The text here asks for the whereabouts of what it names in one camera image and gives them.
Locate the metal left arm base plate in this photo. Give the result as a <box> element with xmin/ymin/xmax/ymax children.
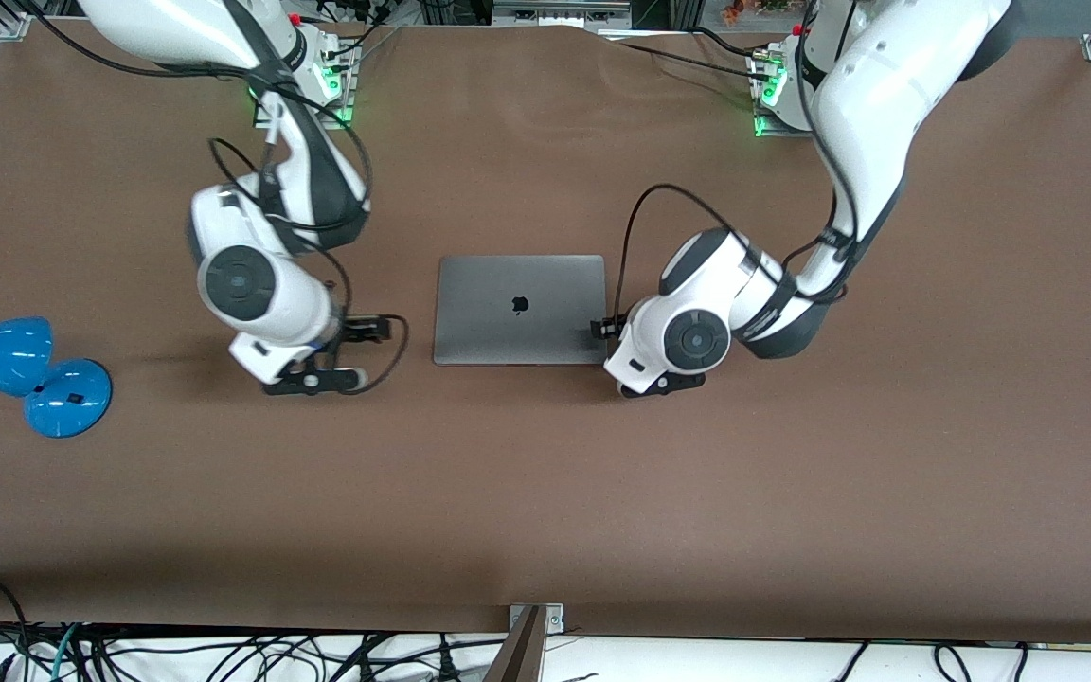
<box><xmin>752</xmin><ymin>47</ymin><xmax>816</xmax><ymax>139</ymax></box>

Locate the short black base cable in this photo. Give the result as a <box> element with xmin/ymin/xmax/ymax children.
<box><xmin>690</xmin><ymin>27</ymin><xmax>774</xmax><ymax>61</ymax></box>

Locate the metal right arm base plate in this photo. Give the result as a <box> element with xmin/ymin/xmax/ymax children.
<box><xmin>252</xmin><ymin>28</ymin><xmax>358</xmax><ymax>131</ymax></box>

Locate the black right base cable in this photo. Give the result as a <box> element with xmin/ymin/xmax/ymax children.
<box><xmin>318</xmin><ymin>0</ymin><xmax>404</xmax><ymax>72</ymax></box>

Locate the long black base cable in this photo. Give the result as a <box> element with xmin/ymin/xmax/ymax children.
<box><xmin>614</xmin><ymin>40</ymin><xmax>778</xmax><ymax>84</ymax></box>

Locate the teal floor cable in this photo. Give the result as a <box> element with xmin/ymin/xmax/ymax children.
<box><xmin>51</xmin><ymin>622</ymin><xmax>82</xmax><ymax>682</ymax></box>

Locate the small metal table bracket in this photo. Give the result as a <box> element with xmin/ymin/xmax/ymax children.
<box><xmin>509</xmin><ymin>602</ymin><xmax>566</xmax><ymax>636</ymax></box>

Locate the brown table cover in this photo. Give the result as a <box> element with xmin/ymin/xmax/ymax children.
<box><xmin>0</xmin><ymin>17</ymin><xmax>1091</xmax><ymax>645</ymax></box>

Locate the grey metal equipment box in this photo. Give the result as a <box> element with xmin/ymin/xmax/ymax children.
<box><xmin>492</xmin><ymin>0</ymin><xmax>634</xmax><ymax>29</ymax></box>

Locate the grey metal beam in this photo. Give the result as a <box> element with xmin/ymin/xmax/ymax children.
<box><xmin>482</xmin><ymin>606</ymin><xmax>547</xmax><ymax>682</ymax></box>

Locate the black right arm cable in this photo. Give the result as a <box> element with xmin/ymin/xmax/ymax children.
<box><xmin>29</xmin><ymin>0</ymin><xmax>411</xmax><ymax>391</ymax></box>

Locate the grey laptop with black keyboard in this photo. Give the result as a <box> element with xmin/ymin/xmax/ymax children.
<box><xmin>433</xmin><ymin>254</ymin><xmax>609</xmax><ymax>368</ymax></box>

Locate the blue desk lamp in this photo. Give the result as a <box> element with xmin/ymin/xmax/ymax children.
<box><xmin>0</xmin><ymin>316</ymin><xmax>114</xmax><ymax>440</ymax></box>

